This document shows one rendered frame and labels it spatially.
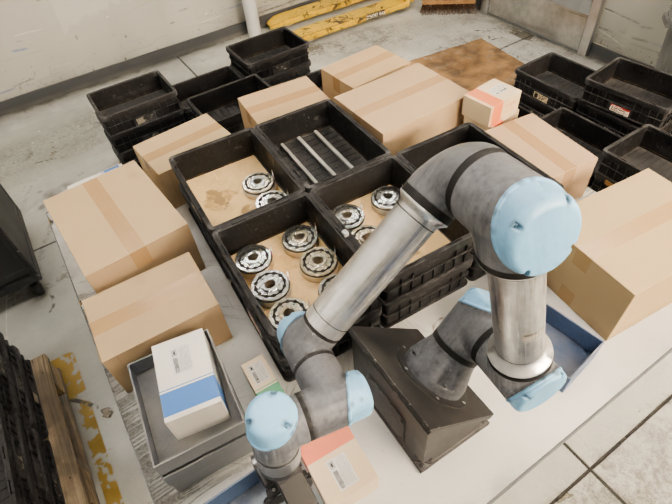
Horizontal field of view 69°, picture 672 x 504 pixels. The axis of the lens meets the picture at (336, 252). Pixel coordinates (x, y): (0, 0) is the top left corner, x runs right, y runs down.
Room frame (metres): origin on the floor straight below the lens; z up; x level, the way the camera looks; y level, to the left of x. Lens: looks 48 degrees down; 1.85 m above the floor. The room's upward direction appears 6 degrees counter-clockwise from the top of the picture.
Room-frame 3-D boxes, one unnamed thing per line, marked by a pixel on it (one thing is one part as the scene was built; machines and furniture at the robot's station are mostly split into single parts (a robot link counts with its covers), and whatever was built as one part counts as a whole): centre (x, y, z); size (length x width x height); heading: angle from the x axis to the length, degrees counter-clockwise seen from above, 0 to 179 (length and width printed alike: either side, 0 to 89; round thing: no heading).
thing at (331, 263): (0.87, 0.05, 0.86); 0.10 x 0.10 x 0.01
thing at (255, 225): (0.84, 0.11, 0.87); 0.40 x 0.30 x 0.11; 26
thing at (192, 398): (0.56, 0.36, 0.85); 0.20 x 0.12 x 0.09; 18
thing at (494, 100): (1.51, -0.60, 0.89); 0.16 x 0.12 x 0.07; 125
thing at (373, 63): (1.92, -0.20, 0.78); 0.30 x 0.22 x 0.16; 123
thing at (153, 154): (1.50, 0.50, 0.78); 0.30 x 0.22 x 0.16; 125
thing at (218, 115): (2.24, 0.43, 0.37); 0.40 x 0.30 x 0.45; 119
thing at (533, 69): (2.34, -1.29, 0.31); 0.40 x 0.30 x 0.34; 29
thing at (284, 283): (0.81, 0.18, 0.86); 0.10 x 0.10 x 0.01
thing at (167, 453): (0.53, 0.37, 0.82); 0.27 x 0.20 x 0.05; 23
